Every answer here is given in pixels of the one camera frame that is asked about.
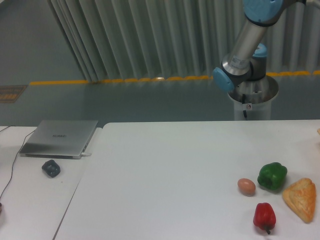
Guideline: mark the red bell pepper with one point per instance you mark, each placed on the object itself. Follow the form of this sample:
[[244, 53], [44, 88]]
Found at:
[[264, 217]]

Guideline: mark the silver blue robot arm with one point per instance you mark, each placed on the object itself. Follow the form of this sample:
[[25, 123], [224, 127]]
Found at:
[[248, 58]]

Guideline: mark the green bell pepper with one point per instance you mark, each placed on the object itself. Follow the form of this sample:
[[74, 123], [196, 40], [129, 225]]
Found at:
[[272, 176]]

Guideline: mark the white USB plug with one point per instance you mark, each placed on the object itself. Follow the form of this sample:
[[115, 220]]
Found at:
[[86, 154]]

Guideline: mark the silver closed laptop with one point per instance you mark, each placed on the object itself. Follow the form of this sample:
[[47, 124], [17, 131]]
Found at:
[[61, 139]]

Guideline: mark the brown egg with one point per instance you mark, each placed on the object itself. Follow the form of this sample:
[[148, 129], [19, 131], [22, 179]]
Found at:
[[246, 186]]

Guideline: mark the small black plastic object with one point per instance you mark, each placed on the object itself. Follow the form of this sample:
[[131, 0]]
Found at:
[[51, 168]]

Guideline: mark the triangular orange bread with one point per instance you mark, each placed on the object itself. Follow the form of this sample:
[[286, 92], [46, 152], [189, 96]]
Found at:
[[301, 197]]

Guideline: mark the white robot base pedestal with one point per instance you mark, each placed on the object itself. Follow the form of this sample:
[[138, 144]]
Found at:
[[252, 100]]

